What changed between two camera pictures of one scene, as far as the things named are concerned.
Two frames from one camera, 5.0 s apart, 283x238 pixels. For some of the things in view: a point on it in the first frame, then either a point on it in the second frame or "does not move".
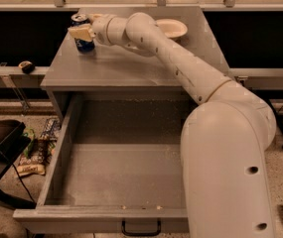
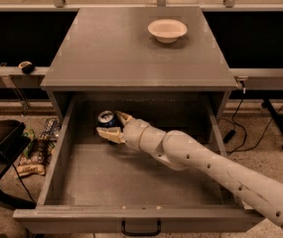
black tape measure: [27, 66] does not move
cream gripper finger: [82, 32] → [113, 134]
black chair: [2, 142] does not move
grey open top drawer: [114, 167] does not move
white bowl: [172, 28] does not move
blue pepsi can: [81, 46] → [106, 118]
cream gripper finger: [93, 17] → [123, 117]
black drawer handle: [142, 233] does not move
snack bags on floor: [40, 148] does not move
